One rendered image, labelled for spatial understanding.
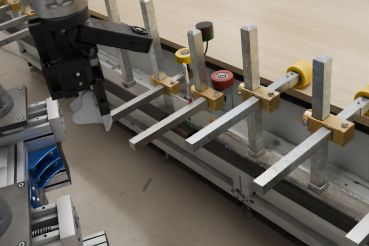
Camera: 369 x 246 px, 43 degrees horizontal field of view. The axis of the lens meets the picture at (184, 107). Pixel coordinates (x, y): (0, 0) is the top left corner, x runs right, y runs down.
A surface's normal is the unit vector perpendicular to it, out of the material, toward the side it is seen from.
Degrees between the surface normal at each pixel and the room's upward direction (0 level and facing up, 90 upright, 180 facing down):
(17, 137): 90
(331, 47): 0
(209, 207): 0
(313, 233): 0
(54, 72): 90
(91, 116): 93
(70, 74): 90
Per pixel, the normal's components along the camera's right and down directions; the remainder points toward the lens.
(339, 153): -0.75, 0.45
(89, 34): 0.33, 0.50
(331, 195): -0.14, -0.82
